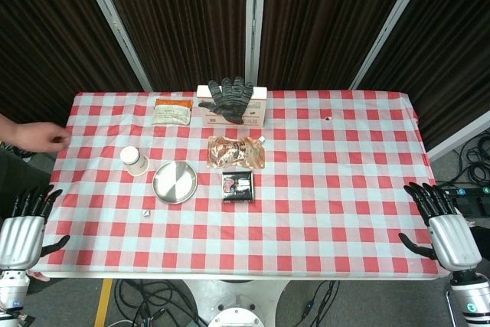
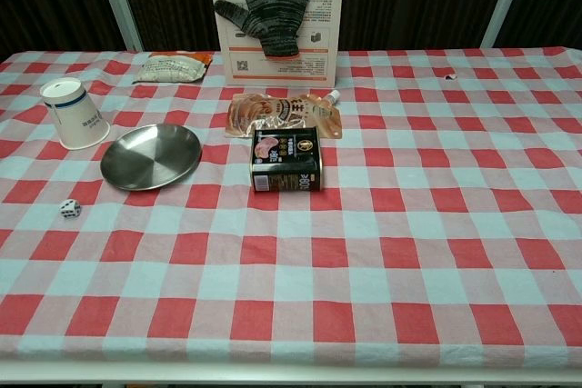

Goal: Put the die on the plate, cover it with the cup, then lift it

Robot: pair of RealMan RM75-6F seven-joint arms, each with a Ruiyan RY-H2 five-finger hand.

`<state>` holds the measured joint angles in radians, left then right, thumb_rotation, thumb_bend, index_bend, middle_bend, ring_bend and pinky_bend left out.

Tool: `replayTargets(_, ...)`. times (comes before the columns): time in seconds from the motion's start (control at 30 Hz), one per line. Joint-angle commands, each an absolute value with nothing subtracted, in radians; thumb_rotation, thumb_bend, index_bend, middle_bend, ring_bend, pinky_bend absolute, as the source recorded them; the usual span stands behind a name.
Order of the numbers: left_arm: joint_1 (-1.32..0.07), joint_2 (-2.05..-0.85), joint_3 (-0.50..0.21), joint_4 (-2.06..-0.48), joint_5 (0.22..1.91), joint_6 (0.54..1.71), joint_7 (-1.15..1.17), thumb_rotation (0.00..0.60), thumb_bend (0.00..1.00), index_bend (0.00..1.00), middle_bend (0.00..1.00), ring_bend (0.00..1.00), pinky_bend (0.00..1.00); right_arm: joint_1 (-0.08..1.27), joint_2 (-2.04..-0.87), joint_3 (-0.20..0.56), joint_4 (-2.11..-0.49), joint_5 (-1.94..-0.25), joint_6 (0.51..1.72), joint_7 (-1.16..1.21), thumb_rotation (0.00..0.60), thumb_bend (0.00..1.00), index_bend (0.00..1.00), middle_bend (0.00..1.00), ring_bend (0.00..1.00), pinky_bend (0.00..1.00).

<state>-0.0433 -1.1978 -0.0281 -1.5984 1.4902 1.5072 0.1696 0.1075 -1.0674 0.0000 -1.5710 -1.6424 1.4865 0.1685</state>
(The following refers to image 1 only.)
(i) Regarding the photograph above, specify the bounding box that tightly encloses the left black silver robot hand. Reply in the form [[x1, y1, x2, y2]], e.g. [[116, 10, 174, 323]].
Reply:
[[0, 185, 71, 270]]

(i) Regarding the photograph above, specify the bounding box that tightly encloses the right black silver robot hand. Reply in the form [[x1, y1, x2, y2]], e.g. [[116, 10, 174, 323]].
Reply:
[[397, 182, 482, 271]]

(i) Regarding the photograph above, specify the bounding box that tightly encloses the bare person's hand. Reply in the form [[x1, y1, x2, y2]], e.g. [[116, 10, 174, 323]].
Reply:
[[11, 121, 72, 154]]

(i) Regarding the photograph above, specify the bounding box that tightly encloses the white paper cup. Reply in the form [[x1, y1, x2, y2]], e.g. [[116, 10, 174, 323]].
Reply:
[[119, 146, 151, 177]]

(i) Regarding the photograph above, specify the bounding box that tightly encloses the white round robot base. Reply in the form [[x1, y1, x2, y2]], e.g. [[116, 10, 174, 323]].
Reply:
[[179, 277, 294, 327]]

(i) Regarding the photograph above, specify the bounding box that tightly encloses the bare person's forearm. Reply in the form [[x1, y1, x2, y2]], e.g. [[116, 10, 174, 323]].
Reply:
[[0, 112, 18, 149]]

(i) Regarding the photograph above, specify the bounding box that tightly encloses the round metal plate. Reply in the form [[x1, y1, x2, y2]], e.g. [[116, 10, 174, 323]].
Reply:
[[152, 161, 199, 205]]

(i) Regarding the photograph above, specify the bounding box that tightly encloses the black power strip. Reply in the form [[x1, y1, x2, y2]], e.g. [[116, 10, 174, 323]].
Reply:
[[439, 186, 490, 208]]

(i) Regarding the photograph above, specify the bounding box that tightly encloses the yellow floor tape strip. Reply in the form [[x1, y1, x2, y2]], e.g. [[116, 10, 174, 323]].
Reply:
[[93, 278, 115, 327]]

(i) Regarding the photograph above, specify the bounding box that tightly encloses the white orange food packet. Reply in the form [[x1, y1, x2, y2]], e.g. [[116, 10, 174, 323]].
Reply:
[[151, 98, 194, 126]]

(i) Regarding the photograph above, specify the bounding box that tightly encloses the red white checkered tablecloth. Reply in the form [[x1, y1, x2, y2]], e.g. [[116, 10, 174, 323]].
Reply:
[[36, 90, 449, 279]]

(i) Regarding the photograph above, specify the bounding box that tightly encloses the grey black knitted glove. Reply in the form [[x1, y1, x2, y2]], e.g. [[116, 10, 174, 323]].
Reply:
[[198, 76, 255, 126]]

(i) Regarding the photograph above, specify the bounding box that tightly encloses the orange spouted food pouch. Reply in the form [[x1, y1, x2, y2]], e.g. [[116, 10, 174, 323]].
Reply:
[[207, 134, 267, 170]]

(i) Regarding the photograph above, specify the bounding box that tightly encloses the black luncheon meat can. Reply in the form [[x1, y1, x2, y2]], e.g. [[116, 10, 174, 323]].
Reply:
[[221, 169, 256, 204]]

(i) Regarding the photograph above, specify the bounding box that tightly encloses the white orange cardboard box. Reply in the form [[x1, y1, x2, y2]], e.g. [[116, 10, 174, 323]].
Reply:
[[196, 84, 268, 128]]

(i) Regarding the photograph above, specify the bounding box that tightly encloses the black floor cable bundle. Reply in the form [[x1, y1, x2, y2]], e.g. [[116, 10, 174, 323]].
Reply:
[[453, 137, 490, 187], [293, 280, 341, 327], [112, 279, 210, 327]]

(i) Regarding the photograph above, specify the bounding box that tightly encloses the white partition frame rail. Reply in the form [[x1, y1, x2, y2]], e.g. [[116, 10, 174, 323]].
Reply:
[[426, 110, 490, 162]]

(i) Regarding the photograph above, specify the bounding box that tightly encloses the white partition frame post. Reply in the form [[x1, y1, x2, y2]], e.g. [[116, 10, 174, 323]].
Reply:
[[244, 0, 267, 87], [348, 0, 436, 90], [75, 0, 155, 93]]

